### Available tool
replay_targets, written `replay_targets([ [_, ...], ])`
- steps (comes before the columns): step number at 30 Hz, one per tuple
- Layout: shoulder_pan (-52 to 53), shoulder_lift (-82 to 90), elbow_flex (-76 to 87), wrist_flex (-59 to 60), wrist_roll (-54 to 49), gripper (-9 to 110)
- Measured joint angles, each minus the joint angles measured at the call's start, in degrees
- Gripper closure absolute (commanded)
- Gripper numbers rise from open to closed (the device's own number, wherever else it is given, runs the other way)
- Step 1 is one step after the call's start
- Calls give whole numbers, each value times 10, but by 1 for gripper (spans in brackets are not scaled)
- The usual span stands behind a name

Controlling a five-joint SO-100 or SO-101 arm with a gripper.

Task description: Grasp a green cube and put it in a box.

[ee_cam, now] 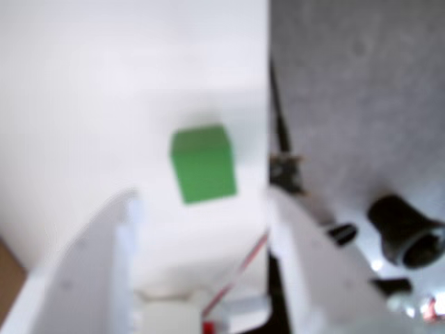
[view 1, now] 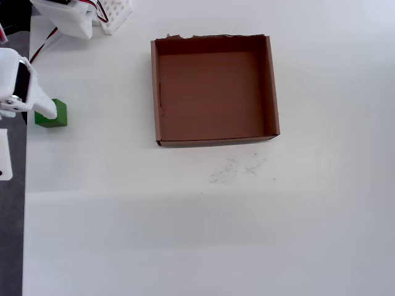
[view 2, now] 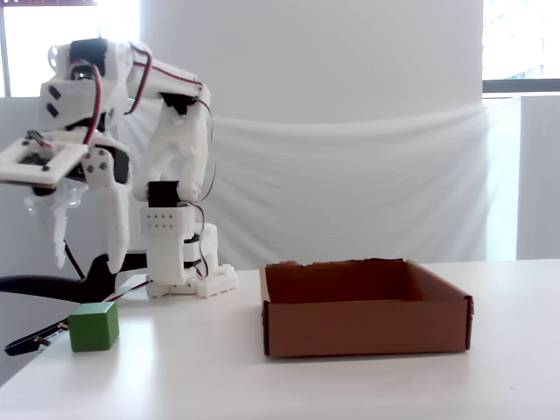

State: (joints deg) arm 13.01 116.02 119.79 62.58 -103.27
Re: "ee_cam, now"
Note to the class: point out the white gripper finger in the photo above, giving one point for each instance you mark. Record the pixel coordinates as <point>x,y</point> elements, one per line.
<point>80,285</point>
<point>323,288</point>

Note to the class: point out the green cube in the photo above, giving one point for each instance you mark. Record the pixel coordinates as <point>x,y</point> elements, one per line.
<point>203,167</point>

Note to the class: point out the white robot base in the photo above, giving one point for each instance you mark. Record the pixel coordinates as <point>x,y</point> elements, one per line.
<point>170,315</point>

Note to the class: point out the brown cardboard box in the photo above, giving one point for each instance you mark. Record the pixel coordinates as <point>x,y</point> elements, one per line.
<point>8,264</point>

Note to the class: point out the black cylindrical knob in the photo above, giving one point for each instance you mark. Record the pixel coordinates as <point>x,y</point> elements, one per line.
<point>400,229</point>

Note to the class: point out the small motor controller board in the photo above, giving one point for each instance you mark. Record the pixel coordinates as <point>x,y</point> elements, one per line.
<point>285,172</point>

